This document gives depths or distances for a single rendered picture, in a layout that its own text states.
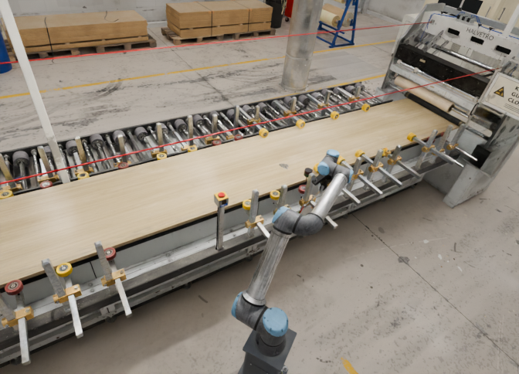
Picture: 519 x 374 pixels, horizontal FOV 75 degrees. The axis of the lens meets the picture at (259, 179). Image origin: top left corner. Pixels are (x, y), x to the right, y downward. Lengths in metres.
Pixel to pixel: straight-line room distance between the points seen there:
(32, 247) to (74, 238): 0.23
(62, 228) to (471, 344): 3.30
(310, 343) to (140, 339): 1.33
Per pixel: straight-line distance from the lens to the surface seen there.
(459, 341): 3.55
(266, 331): 2.06
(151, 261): 2.58
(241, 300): 2.10
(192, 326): 2.99
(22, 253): 2.51
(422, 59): 4.60
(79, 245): 2.42
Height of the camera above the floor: 2.68
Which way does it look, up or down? 40 degrees down
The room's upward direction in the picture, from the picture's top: 8 degrees clockwise
